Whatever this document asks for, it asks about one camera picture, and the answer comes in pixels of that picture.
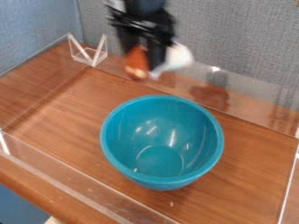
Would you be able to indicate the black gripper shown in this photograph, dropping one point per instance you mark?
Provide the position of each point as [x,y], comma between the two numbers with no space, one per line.
[143,18]

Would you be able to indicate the red and white toy mushroom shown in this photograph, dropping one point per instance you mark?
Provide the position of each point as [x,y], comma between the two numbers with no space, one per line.
[148,62]

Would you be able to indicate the blue plastic bowl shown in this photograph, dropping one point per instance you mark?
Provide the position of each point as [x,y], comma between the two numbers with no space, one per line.
[161,140]

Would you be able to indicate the clear acrylic corner bracket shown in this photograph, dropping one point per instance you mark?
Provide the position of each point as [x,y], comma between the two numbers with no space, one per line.
[87,55]

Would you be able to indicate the clear acrylic barrier wall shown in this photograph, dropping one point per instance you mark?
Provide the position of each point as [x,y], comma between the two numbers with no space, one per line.
[55,101]

